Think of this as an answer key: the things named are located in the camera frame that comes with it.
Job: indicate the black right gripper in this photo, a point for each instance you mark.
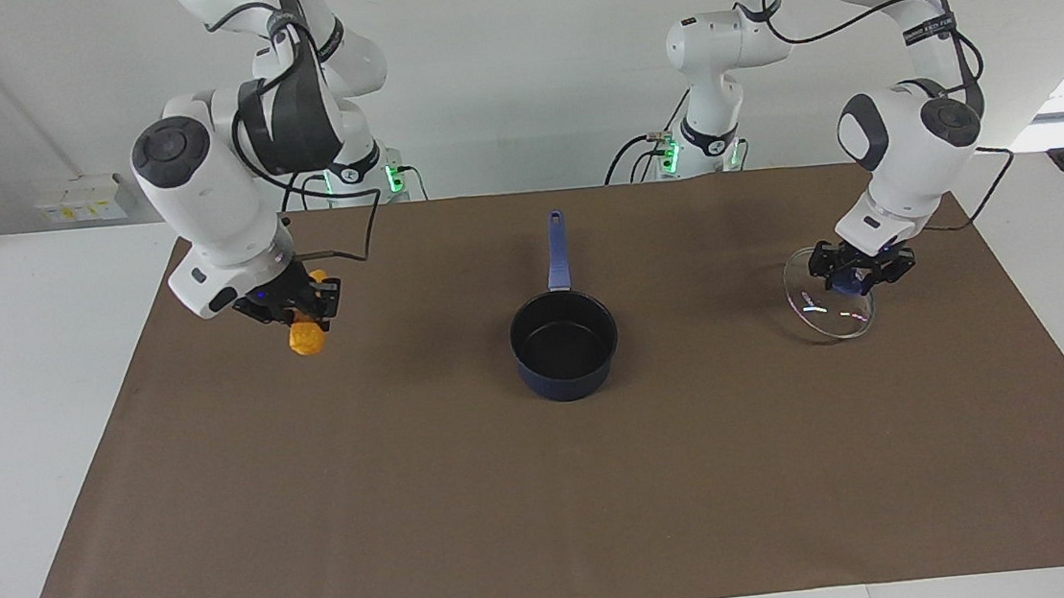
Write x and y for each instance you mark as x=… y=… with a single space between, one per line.
x=276 y=291

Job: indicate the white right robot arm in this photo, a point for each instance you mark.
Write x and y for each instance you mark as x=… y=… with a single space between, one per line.
x=196 y=203

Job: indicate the white wall power outlet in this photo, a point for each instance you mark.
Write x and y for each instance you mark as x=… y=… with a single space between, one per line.
x=82 y=200

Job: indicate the yellow plastic corn cob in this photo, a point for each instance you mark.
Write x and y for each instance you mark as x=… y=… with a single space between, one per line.
x=307 y=341

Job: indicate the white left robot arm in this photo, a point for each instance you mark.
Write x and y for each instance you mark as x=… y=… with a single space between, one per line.
x=906 y=170

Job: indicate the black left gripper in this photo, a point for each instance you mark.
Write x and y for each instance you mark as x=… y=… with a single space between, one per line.
x=893 y=263

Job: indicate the glass lid with purple knob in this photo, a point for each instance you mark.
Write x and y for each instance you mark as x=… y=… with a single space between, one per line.
x=818 y=317

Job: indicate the brown paper table mat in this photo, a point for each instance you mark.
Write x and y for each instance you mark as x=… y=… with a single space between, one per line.
x=415 y=502

